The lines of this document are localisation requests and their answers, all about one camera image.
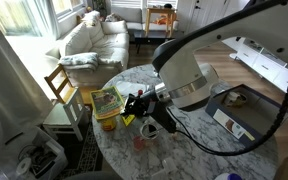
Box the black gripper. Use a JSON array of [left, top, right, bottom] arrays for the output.
[[121, 87, 168, 118]]

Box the white bottle blue label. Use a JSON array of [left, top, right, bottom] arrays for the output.
[[213, 172, 244, 180]]

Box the small yellow packet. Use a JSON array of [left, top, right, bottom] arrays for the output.
[[121, 114, 136, 127]]

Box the yellow jar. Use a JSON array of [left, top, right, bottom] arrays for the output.
[[98, 115, 118, 132]]

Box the white cup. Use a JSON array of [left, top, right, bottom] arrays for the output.
[[138, 119, 160, 141]]

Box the clear drinking glass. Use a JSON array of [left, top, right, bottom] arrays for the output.
[[132, 135, 147, 152]]

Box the dark patterned rug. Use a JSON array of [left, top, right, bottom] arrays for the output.
[[53, 109, 105, 180]]

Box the white sofa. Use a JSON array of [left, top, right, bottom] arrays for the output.
[[54, 11, 131, 88]]

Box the white wooden chair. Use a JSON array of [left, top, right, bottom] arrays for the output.
[[42, 88, 90, 143]]

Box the grey patterned blanket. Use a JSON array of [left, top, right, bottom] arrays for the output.
[[57, 52, 100, 72]]

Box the black coffee table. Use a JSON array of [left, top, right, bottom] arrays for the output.
[[133, 29, 185, 54]]

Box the white sofa cushion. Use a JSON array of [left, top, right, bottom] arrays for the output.
[[59, 22, 94, 58], [89, 20, 106, 46], [101, 20, 129, 36]]

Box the grey sofa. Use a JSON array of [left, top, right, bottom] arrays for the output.
[[110, 6, 147, 33]]

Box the floral cushion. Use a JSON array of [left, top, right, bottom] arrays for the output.
[[82, 10, 102, 28], [104, 13, 119, 23]]

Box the wooden side table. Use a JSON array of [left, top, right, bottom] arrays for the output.
[[144, 7, 178, 38]]

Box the white jar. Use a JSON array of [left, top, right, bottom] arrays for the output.
[[223, 91, 240, 107]]

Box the white bowl with food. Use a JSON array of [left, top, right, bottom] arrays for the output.
[[232, 92, 249, 108]]

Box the white door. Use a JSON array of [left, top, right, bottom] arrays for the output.
[[176, 0, 232, 34]]

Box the white curtain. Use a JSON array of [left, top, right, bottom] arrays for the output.
[[0, 6, 56, 168]]

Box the dark cardboard box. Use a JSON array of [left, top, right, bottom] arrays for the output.
[[205, 83, 288, 148]]

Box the white low cabinet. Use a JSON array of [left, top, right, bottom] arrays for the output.
[[230, 37, 288, 105]]

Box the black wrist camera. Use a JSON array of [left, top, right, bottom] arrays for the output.
[[147, 99, 178, 134]]

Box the clear bin with cables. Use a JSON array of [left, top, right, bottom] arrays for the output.
[[15, 128, 69, 178]]

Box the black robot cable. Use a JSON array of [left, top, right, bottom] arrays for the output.
[[165, 68, 288, 158]]

